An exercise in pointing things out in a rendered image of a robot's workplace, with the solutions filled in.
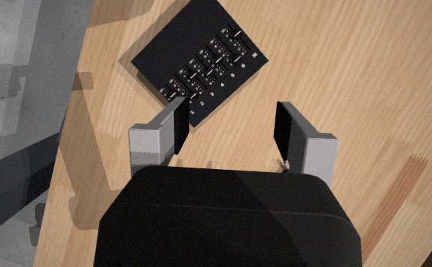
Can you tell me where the black screwdriver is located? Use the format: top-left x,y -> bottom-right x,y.
283,161 -> 293,174

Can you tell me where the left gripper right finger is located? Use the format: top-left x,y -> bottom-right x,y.
273,102 -> 339,188

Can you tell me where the black lighting desk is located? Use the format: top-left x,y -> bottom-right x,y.
131,0 -> 269,128

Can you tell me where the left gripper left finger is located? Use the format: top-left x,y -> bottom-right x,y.
128,96 -> 189,177

